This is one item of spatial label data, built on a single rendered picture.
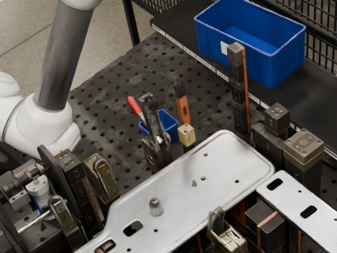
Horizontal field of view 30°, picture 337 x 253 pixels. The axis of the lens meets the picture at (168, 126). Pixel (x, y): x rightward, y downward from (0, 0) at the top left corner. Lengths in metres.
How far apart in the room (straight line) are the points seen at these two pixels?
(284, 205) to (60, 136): 0.75
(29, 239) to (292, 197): 0.70
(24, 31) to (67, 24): 2.38
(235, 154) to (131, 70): 0.89
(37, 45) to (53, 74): 2.12
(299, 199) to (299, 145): 0.14
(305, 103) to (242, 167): 0.27
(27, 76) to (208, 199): 2.30
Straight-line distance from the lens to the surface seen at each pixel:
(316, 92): 1.86
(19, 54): 3.96
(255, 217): 1.63
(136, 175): 2.13
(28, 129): 1.98
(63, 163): 1.66
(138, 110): 1.72
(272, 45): 2.01
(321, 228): 1.59
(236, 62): 1.76
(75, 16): 1.75
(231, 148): 1.76
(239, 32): 2.07
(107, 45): 3.83
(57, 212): 1.64
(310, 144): 1.68
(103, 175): 1.66
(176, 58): 2.52
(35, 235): 1.74
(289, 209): 1.62
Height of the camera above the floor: 2.31
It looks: 46 degrees down
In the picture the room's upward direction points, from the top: 12 degrees counter-clockwise
